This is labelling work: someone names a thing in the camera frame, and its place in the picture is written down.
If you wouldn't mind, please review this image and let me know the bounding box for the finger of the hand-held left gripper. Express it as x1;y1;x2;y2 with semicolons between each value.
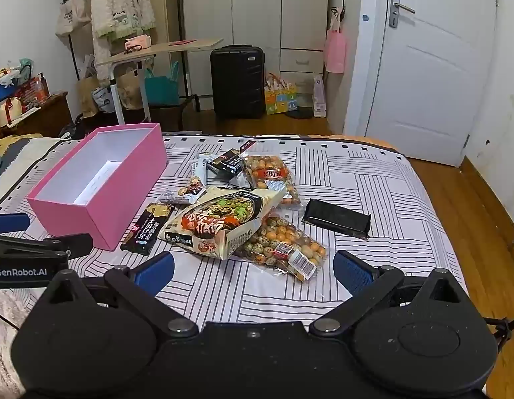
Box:
0;213;30;234
0;233;93;261

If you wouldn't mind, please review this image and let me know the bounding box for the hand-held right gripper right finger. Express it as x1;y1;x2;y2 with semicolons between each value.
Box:
308;250;470;336

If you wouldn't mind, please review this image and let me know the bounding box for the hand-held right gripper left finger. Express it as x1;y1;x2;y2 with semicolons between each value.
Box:
38;252;199;338

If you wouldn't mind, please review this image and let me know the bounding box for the pink cardboard box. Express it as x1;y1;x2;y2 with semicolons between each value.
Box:
26;122;169;252

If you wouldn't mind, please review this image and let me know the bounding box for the peanut bag with barcode sticker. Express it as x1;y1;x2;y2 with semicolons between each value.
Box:
232;215;329;284

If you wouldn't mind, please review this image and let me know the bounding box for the large beige noodle bag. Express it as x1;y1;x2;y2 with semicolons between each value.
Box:
163;185;288;261

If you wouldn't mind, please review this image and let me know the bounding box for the small white brown snack packet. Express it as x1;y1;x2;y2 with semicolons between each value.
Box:
159;176;208;205

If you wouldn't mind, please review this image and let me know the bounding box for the long dark snack packet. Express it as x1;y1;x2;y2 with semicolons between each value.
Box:
120;202;175;256

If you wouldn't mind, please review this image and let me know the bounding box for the flat black packet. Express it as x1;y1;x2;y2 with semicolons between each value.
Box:
301;198;372;240

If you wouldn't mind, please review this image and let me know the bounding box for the cream grey quilt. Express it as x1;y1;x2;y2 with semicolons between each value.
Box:
0;135;68;212

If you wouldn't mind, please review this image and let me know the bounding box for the yellow cloth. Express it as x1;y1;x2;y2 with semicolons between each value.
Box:
0;133;44;155

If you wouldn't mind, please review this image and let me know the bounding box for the white striped bedsheet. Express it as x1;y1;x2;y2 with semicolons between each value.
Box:
0;133;470;399

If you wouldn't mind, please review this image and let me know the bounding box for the dark wooden nightstand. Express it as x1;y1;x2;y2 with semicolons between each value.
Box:
0;91;73;139

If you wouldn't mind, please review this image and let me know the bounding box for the black bag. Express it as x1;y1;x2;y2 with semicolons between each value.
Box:
58;112;90;140

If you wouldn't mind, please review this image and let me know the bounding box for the small black snack packet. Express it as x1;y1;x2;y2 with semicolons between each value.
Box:
206;150;246;178

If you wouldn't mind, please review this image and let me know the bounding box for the orange fitted sheet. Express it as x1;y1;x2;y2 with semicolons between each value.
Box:
306;134;408;159

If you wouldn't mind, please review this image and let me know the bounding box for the peanut bag with red label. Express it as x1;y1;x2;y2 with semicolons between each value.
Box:
240;155;303;207

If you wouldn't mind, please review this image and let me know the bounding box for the kraft paper bag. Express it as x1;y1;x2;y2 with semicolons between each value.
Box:
76;72;100;118
115;66;144;109

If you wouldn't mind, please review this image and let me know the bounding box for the white plastic bag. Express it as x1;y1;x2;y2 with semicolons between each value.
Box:
91;85;116;114

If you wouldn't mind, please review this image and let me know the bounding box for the white pink packet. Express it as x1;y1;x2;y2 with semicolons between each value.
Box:
312;73;327;118

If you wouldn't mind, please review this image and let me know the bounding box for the black coat rack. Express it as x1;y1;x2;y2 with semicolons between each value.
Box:
61;0;94;80

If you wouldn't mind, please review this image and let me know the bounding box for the teal bag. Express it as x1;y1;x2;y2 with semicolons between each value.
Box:
144;61;181;107

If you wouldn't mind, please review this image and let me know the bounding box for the colourful gift bag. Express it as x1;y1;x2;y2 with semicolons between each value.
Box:
264;72;298;115

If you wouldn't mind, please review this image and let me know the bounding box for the black suitcase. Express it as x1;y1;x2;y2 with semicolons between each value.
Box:
209;44;266;119

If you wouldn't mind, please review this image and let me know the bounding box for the white door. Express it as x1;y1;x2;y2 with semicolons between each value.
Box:
343;0;498;168

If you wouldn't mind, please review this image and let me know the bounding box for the canvas tote bag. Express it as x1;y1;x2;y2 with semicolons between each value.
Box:
55;0;91;37

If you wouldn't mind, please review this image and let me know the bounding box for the pink tissue box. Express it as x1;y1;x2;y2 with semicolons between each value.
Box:
124;35;153;51

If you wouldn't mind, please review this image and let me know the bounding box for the pink hanging bag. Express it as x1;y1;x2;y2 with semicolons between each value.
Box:
324;28;348;74

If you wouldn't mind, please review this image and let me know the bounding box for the wooden side table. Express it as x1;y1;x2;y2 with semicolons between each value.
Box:
94;37;225;132

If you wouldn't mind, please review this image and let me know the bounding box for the cream knit cardigan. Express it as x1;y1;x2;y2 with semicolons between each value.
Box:
91;0;156;82

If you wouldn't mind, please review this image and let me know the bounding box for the white wardrobe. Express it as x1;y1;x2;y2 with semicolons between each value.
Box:
177;0;331;111

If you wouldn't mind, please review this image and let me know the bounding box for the beige bag with red handles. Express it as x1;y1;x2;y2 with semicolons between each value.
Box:
0;95;25;128

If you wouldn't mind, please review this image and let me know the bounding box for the black cable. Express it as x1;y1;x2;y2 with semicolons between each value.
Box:
485;315;514;339

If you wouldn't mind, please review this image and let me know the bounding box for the black wall hook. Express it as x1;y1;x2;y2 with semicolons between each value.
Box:
330;0;346;34

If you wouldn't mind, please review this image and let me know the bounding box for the silver door handle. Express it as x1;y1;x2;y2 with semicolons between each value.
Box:
389;0;416;29

